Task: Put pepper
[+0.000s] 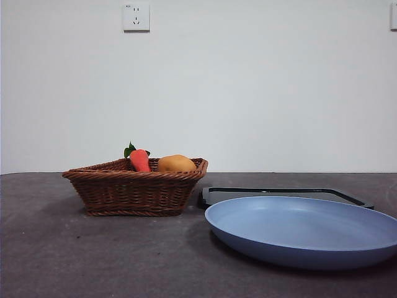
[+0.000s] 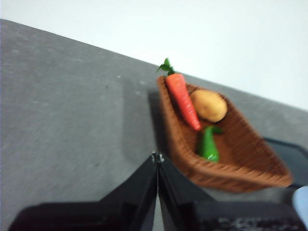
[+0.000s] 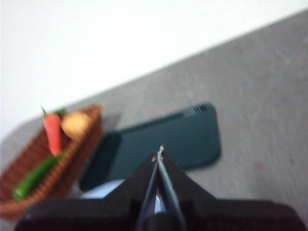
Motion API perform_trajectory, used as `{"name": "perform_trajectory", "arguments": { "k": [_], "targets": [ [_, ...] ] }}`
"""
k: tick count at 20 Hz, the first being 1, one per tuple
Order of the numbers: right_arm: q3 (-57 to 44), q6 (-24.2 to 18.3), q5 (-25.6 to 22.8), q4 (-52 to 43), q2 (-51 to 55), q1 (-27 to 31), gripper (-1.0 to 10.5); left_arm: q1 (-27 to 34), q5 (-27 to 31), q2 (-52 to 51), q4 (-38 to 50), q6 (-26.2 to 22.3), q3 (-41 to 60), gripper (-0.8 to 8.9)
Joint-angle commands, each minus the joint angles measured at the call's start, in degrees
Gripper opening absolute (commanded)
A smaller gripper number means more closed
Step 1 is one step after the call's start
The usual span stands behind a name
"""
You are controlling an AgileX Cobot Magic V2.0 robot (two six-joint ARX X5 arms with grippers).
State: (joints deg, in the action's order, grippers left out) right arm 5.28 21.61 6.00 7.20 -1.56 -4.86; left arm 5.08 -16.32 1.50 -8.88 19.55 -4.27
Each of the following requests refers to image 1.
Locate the blue round plate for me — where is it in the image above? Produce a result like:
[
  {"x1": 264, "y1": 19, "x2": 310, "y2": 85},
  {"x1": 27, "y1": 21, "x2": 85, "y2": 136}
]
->
[{"x1": 204, "y1": 195, "x2": 397, "y2": 271}]

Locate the brown wicker basket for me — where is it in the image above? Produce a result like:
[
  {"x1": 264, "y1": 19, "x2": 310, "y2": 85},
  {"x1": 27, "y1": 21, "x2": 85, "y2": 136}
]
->
[{"x1": 61, "y1": 157, "x2": 209, "y2": 217}]

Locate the orange toy carrot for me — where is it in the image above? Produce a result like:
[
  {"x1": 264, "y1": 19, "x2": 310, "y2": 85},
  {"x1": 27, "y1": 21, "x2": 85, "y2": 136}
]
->
[{"x1": 123, "y1": 141, "x2": 153, "y2": 173}]

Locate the white wall socket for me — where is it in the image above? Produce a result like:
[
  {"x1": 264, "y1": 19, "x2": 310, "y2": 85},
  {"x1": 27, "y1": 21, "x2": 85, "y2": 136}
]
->
[{"x1": 123, "y1": 2, "x2": 151, "y2": 33}]

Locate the black flat tray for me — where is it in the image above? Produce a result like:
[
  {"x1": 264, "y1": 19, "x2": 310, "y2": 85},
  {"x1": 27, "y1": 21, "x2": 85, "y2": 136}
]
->
[{"x1": 198, "y1": 186, "x2": 375, "y2": 210}]

